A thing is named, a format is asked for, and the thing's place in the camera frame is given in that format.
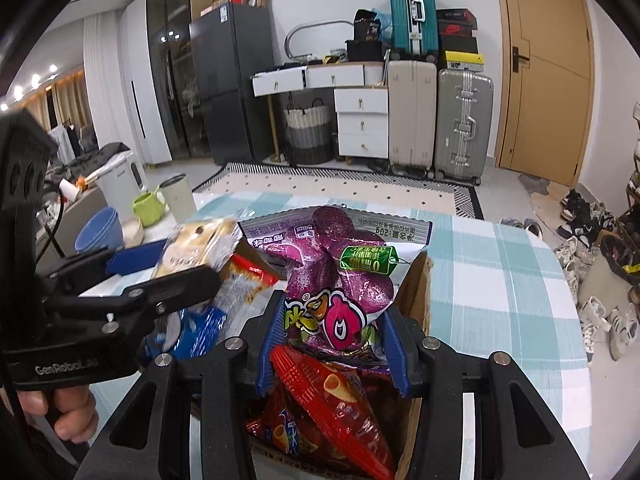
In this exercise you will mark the woven laundry basket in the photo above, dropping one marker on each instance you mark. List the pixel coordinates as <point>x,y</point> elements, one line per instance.
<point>307,132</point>

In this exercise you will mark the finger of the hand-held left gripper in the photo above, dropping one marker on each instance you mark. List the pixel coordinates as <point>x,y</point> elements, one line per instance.
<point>175,290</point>
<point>135,260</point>

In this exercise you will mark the yellow bread packet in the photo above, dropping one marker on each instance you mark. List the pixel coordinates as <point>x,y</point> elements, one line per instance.
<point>200,245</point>

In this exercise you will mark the white vanity desk with drawers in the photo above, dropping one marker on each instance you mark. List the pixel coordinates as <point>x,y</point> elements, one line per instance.
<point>360,115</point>

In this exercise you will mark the green mug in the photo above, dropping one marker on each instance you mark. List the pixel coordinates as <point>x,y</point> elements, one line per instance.
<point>149,210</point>

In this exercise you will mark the black shoe box red logo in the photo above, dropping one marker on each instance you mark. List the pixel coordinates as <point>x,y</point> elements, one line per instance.
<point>455,29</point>

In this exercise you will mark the wooden door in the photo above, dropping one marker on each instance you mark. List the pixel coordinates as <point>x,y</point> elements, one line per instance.
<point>545,75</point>

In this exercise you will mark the grey door mat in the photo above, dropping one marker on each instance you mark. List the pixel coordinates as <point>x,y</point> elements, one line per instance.
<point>545,200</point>

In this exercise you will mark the dark glass cabinet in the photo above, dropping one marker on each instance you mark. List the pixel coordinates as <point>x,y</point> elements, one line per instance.
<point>175,70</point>

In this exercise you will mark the black shoe box red stripe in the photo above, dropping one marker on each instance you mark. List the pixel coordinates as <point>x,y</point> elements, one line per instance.
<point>452,15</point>

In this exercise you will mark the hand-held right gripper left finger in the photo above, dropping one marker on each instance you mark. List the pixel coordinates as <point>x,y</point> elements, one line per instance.
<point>262,355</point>

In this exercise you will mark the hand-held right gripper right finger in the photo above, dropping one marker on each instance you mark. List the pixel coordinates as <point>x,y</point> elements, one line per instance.
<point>397,355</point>

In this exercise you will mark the teal suitcase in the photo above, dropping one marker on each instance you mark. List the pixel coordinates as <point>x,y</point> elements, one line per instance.
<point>412,15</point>

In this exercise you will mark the black printed bag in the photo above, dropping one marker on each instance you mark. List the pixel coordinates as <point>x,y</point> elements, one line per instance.
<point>366,25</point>

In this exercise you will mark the blue cookie packet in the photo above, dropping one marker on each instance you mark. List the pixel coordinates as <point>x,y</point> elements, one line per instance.
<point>200,330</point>

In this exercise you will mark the person's left hand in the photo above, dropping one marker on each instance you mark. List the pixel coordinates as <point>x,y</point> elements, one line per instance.
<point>75,410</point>

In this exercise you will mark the sofa with clothes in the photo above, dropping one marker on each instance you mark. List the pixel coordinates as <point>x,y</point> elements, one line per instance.
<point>90,160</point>

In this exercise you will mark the red mesh-print snack bag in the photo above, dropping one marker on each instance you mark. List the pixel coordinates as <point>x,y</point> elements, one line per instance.
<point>340,410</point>

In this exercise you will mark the beige tumbler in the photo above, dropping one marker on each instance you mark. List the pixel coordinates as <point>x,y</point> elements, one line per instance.
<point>177,200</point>

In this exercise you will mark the white electric kettle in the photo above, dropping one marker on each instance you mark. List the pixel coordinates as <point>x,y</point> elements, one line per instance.
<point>122,180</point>

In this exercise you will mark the silver suitcase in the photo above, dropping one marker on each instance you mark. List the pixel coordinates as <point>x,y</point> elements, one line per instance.
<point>462,125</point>

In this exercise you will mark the red white striped snack packet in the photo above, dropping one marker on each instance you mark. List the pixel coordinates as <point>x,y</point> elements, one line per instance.
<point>245,290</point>

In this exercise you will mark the red blue egg roll packet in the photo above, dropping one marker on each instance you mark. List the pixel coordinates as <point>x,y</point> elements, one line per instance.
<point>280,430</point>

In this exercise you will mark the blue bowl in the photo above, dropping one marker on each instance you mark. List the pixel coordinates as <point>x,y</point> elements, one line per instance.
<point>97,225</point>
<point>117,235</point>

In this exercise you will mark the beige bowl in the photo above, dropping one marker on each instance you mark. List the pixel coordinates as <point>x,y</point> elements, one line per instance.
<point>132,232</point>

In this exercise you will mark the plain black shoe box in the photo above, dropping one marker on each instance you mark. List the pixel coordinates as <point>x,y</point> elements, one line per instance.
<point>457,44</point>

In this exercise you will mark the white wardrobe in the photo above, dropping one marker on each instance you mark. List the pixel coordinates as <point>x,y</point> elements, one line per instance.
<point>142,85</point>

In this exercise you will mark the white curtain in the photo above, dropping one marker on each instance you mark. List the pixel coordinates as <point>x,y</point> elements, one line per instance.
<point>105,85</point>

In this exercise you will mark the cardboard box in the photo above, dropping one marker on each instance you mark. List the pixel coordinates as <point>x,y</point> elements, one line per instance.
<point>420,290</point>

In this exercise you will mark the arched metal mirror frame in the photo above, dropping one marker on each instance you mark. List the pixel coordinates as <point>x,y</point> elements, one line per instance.
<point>320,24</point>

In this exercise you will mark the scattered pile of shoes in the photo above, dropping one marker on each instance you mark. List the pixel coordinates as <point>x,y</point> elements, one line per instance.
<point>580,255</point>

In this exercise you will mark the black square case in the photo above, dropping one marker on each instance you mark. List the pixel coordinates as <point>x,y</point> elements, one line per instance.
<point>365,50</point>

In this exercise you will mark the yellow black shoe box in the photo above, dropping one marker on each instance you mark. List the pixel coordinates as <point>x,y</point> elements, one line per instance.
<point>465,61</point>

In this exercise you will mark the dark grey refrigerator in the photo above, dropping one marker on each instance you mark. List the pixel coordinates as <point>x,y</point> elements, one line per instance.
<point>230,85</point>

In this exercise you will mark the purple silver snack bag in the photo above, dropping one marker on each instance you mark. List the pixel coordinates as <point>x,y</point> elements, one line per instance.
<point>340,260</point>

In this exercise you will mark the beige suitcase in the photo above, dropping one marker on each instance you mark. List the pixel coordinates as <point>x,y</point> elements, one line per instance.
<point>412,115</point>

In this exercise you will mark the patterned area rug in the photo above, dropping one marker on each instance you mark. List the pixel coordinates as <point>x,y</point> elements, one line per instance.
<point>350,185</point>

